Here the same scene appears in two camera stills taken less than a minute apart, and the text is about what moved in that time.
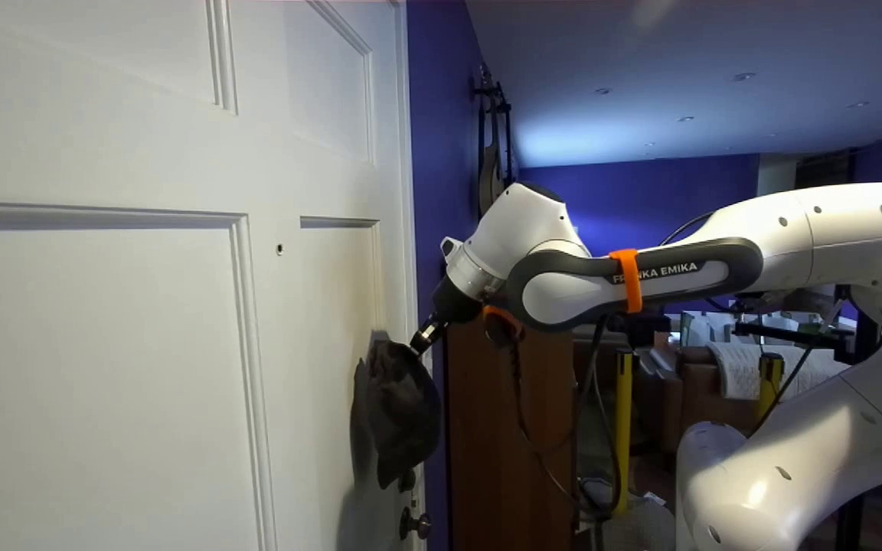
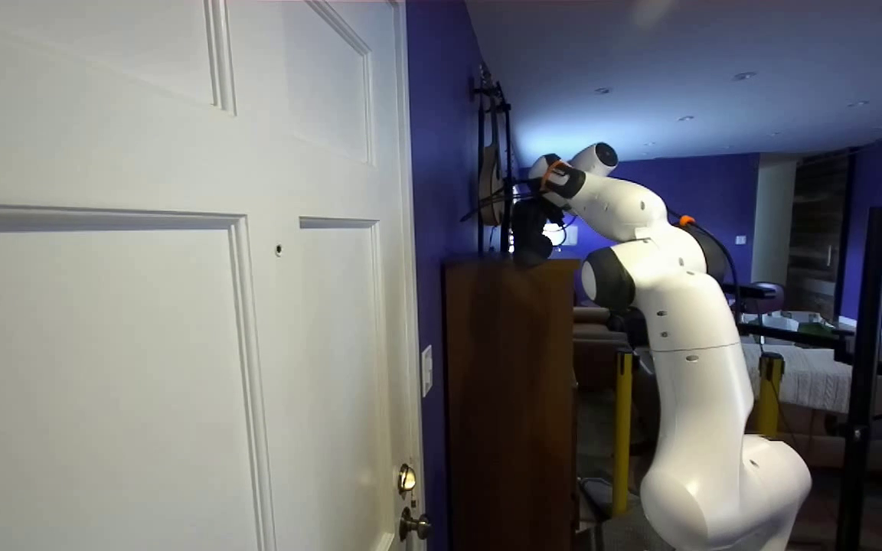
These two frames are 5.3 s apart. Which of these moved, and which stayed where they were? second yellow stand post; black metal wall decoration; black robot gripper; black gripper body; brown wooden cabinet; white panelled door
Moved: black gripper body; black robot gripper
Stayed: white panelled door; black metal wall decoration; second yellow stand post; brown wooden cabinet
